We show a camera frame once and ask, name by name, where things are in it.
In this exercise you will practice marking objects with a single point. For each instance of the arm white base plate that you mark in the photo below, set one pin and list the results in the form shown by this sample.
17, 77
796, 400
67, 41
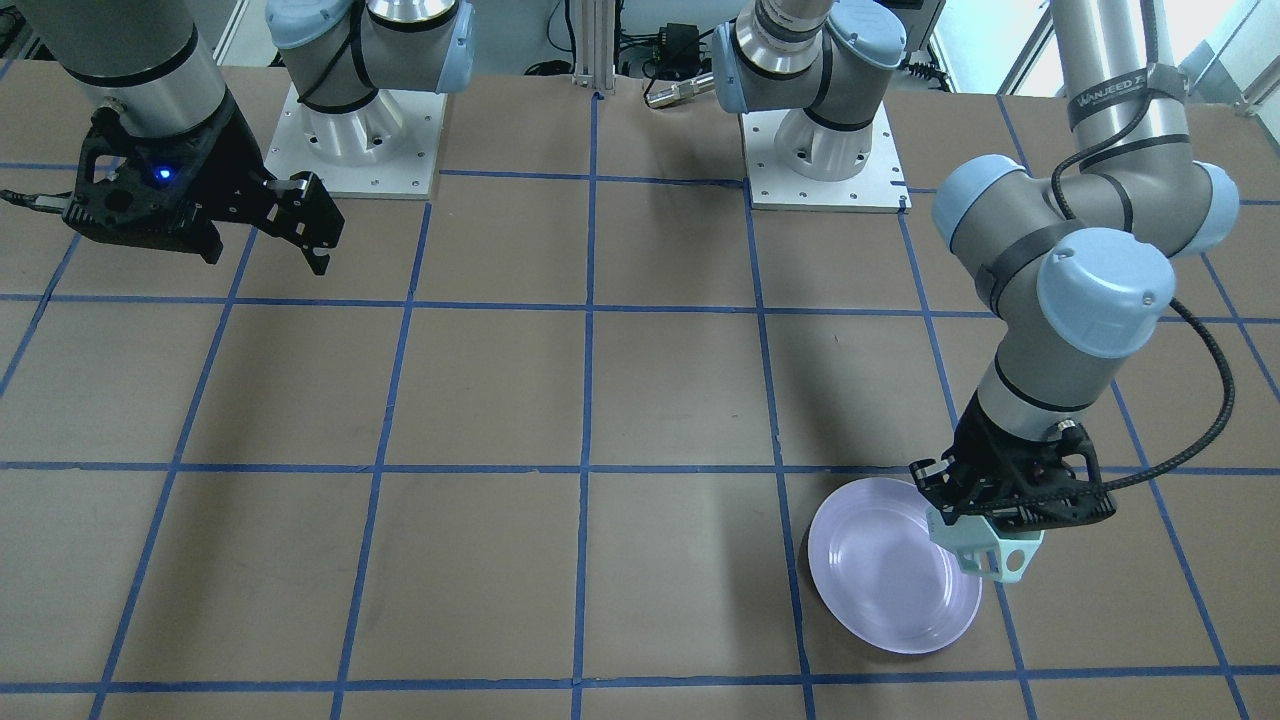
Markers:
795, 165
386, 150

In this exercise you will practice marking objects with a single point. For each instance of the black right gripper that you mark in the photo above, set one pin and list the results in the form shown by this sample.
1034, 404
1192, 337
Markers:
228, 158

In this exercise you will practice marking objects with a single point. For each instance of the lilac plate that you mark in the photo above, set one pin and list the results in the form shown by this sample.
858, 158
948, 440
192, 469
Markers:
877, 570

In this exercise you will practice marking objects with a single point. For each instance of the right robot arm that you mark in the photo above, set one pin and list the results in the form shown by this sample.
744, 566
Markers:
149, 56

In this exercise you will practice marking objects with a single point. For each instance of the mint green faceted cup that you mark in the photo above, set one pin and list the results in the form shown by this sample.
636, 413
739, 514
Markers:
983, 550

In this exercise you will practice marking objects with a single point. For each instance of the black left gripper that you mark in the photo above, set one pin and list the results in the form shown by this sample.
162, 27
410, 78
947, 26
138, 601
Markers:
982, 440

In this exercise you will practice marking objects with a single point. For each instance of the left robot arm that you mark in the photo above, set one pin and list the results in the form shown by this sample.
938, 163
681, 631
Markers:
1078, 264

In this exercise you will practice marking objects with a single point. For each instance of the aluminium frame post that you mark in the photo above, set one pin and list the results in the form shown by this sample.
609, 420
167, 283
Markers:
594, 27

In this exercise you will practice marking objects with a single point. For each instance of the small black box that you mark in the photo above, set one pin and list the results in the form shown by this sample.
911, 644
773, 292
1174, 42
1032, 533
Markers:
678, 45

